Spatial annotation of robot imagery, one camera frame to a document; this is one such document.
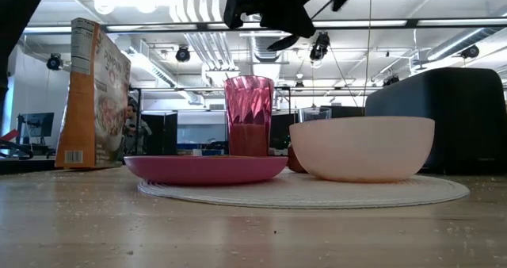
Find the clear drinking glass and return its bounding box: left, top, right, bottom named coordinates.
left=297, top=107, right=333, bottom=122

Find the white round woven placemat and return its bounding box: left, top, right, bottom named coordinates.
left=137, top=168, right=471, bottom=210

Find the silver ceiling air duct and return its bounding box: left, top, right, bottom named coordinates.
left=251, top=36, right=286, bottom=63

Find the pink faceted plastic tumbler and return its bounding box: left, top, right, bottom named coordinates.
left=223, top=75, right=276, bottom=157

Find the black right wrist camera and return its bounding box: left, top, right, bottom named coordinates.
left=223, top=0, right=262, bottom=30

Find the red apple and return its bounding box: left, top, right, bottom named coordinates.
left=287, top=144, right=309, bottom=174

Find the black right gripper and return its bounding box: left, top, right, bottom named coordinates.
left=261, top=0, right=381, bottom=52

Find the orange pumpkin cereal box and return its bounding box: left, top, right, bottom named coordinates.
left=54, top=17, right=132, bottom=170

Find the black metal table frame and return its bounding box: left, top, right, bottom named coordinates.
left=0, top=158, right=56, bottom=174

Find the black overhead light bar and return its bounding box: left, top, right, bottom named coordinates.
left=23, top=19, right=507, bottom=33

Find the pale pink plastic bowl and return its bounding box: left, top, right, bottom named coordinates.
left=288, top=116, right=436, bottom=183

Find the black office partition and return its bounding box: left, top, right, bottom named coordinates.
left=140, top=111, right=179, bottom=157

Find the magenta plastic plate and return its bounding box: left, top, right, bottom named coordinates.
left=123, top=155, right=289, bottom=186

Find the dark computer monitor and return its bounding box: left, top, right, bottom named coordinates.
left=16, top=112, right=55, bottom=139

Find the black two-slot toaster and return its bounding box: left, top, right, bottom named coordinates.
left=364, top=67, right=507, bottom=174

